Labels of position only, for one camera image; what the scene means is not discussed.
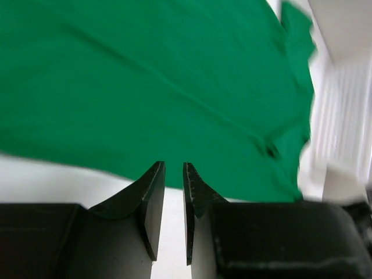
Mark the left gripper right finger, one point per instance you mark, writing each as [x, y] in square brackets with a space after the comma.
[303, 239]

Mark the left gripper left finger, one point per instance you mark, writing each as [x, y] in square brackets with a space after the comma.
[117, 238]

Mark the green t shirt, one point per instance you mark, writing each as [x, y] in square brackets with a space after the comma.
[117, 85]

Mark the white plastic basket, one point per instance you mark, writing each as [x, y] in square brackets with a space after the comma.
[337, 164]

